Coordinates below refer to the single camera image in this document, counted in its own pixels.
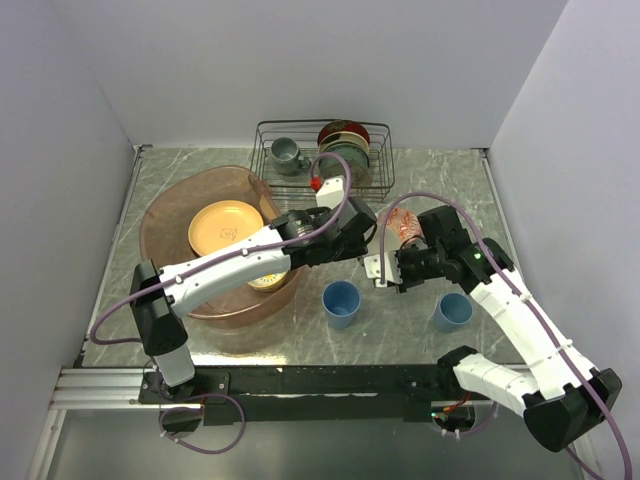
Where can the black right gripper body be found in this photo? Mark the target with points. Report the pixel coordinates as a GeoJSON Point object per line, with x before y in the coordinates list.
{"type": "Point", "coordinates": [419, 265]}

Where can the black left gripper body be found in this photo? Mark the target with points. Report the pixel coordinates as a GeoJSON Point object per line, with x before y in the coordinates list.
{"type": "Point", "coordinates": [350, 249]}

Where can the red zigzag bottom bowl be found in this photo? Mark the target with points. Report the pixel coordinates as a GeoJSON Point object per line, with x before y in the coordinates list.
{"type": "Point", "coordinates": [401, 226]}

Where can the blue plastic cup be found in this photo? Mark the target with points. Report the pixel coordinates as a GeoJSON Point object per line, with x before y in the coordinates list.
{"type": "Point", "coordinates": [341, 301]}
{"type": "Point", "coordinates": [452, 312]}

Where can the yellow blue sun bowl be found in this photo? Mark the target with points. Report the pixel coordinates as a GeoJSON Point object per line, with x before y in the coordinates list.
{"type": "Point", "coordinates": [269, 282]}

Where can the tan bottom plate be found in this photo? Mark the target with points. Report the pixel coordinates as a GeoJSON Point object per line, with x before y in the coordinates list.
{"type": "Point", "coordinates": [222, 224]}

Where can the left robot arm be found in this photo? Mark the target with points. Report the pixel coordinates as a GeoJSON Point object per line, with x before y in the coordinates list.
{"type": "Point", "coordinates": [160, 297]}

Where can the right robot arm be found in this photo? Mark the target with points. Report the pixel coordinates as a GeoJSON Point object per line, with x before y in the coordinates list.
{"type": "Point", "coordinates": [562, 394]}

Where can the pink transparent plastic bin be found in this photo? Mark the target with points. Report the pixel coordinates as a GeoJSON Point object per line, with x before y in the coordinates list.
{"type": "Point", "coordinates": [163, 239]}

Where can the beige crackle plate in rack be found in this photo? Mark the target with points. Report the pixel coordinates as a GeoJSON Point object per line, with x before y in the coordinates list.
{"type": "Point", "coordinates": [330, 167]}

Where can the grey ceramic mug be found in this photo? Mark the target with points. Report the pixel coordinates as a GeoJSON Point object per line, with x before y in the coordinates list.
{"type": "Point", "coordinates": [286, 157]}

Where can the cream plate in rack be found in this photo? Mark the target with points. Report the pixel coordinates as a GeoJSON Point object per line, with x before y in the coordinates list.
{"type": "Point", "coordinates": [344, 137]}

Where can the red floral plate in rack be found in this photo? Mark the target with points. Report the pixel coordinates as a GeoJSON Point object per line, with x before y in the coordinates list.
{"type": "Point", "coordinates": [330, 131]}

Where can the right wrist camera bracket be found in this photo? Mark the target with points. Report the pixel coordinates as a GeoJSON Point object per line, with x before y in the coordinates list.
{"type": "Point", "coordinates": [383, 270]}

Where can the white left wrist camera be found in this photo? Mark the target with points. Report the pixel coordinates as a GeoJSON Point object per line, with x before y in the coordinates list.
{"type": "Point", "coordinates": [329, 193]}

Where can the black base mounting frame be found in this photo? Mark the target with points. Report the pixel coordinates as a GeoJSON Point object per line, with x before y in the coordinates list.
{"type": "Point", "coordinates": [225, 395]}

